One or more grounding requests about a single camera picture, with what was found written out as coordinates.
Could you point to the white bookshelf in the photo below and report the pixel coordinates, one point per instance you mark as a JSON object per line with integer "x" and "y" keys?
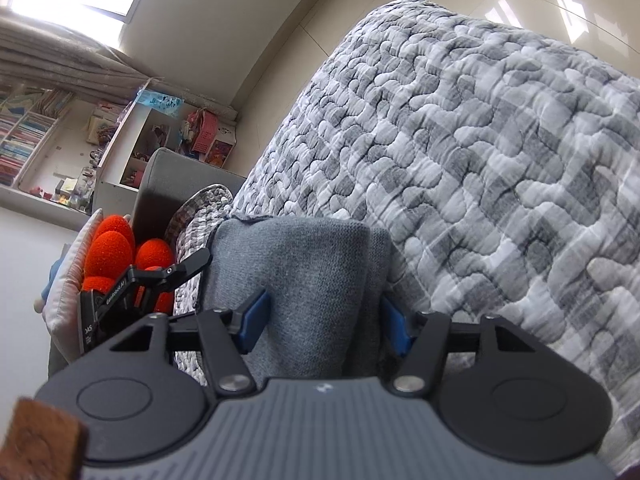
{"x": 60, "y": 160}

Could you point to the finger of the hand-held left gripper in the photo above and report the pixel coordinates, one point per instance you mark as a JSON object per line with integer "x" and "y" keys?
{"x": 172, "y": 270}

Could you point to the grey fabric sofa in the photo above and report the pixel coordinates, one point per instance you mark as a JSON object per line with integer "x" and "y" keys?
{"x": 170, "y": 180}

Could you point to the printed cardboard box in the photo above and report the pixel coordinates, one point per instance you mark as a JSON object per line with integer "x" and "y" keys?
{"x": 220, "y": 147}

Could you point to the blue printed plastic bag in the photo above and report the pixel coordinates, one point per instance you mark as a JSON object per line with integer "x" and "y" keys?
{"x": 160, "y": 102}

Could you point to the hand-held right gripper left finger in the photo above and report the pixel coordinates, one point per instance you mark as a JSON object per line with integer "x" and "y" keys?
{"x": 253, "y": 321}

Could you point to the blue plush toy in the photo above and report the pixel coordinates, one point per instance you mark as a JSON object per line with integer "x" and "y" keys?
{"x": 47, "y": 285}

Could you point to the grey knit sweater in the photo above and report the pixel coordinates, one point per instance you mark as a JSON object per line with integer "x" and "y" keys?
{"x": 300, "y": 280}

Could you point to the brown fuzzy cloth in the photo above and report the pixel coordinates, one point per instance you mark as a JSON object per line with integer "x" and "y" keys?
{"x": 42, "y": 437}

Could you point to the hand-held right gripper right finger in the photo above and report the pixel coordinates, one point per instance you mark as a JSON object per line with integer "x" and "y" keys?
{"x": 396, "y": 329}

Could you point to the white cushion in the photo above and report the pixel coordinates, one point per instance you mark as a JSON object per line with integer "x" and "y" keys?
{"x": 67, "y": 300}

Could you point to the pink plastic basket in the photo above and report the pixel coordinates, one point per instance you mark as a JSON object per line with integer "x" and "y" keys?
{"x": 204, "y": 132}

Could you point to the row of books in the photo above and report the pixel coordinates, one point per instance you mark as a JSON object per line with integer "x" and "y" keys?
{"x": 22, "y": 145}

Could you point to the orange knot cushion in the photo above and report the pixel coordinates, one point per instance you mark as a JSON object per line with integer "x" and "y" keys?
{"x": 112, "y": 250}

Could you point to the grey white checked quilted blanket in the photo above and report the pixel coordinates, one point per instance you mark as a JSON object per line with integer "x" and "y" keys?
{"x": 475, "y": 170}

